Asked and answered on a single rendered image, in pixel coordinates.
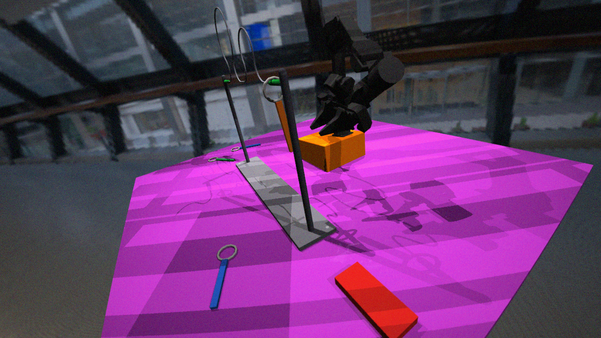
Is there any orange bar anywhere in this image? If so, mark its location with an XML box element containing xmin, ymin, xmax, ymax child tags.
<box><xmin>262</xmin><ymin>76</ymin><xmax>293</xmax><ymax>152</ymax></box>

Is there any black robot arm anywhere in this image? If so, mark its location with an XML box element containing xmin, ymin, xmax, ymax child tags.
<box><xmin>323</xmin><ymin>13</ymin><xmax>405</xmax><ymax>104</ymax></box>

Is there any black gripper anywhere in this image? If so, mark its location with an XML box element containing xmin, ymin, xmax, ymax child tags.
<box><xmin>310</xmin><ymin>83</ymin><xmax>373</xmax><ymax>136</ymax></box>

